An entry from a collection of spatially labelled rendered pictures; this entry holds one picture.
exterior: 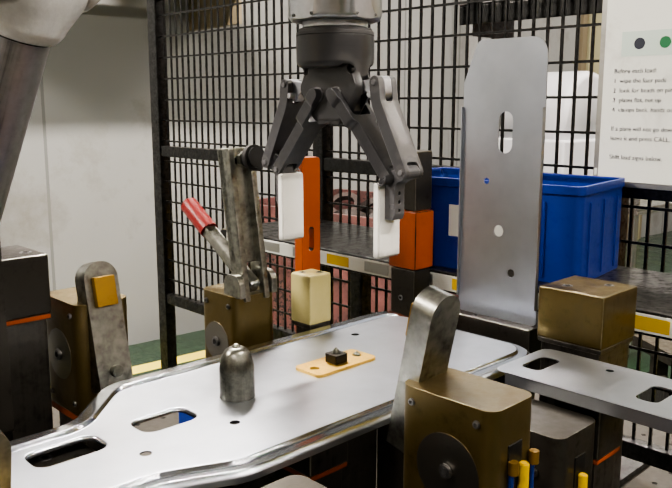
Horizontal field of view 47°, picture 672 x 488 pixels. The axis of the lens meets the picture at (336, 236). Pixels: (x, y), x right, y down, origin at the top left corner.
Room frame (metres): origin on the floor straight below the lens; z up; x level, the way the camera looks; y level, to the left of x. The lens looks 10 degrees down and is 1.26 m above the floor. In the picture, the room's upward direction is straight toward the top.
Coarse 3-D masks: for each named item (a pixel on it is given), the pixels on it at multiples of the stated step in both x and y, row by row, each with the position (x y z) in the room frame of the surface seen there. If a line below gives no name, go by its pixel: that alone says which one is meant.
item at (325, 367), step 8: (328, 352) 0.77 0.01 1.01; (344, 352) 0.77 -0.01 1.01; (352, 352) 0.79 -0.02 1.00; (360, 352) 0.79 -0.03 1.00; (320, 360) 0.77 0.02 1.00; (328, 360) 0.76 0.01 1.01; (336, 360) 0.75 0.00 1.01; (344, 360) 0.76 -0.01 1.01; (352, 360) 0.77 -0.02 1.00; (360, 360) 0.77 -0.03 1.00; (368, 360) 0.77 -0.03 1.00; (296, 368) 0.75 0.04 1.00; (304, 368) 0.74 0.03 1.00; (312, 368) 0.75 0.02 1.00; (320, 368) 0.74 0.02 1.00; (328, 368) 0.74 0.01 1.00; (336, 368) 0.74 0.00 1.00; (344, 368) 0.75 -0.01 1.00; (320, 376) 0.73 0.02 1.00
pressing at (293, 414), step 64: (384, 320) 0.93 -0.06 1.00; (128, 384) 0.70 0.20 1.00; (192, 384) 0.71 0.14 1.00; (256, 384) 0.71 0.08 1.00; (320, 384) 0.71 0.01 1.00; (384, 384) 0.71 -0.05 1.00; (128, 448) 0.57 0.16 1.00; (192, 448) 0.57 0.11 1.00; (256, 448) 0.57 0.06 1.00; (320, 448) 0.59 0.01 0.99
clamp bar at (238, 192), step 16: (224, 160) 0.87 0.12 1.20; (240, 160) 0.86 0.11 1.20; (256, 160) 0.85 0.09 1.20; (224, 176) 0.87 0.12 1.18; (240, 176) 0.88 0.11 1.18; (256, 176) 0.88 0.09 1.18; (224, 192) 0.87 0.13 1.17; (240, 192) 0.88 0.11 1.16; (256, 192) 0.88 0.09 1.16; (224, 208) 0.87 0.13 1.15; (240, 208) 0.87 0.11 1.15; (256, 208) 0.88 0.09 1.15; (240, 224) 0.86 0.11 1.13; (256, 224) 0.87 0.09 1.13; (240, 240) 0.85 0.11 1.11; (256, 240) 0.87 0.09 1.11; (240, 256) 0.85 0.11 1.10; (256, 256) 0.87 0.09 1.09; (240, 272) 0.85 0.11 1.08; (256, 272) 0.87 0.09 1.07
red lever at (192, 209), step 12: (192, 204) 0.94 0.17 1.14; (192, 216) 0.93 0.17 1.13; (204, 216) 0.93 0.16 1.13; (204, 228) 0.92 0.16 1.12; (216, 228) 0.92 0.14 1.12; (216, 240) 0.90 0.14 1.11; (216, 252) 0.90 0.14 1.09; (228, 252) 0.89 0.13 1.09; (228, 264) 0.88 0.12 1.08; (252, 276) 0.87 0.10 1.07; (252, 288) 0.86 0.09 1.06
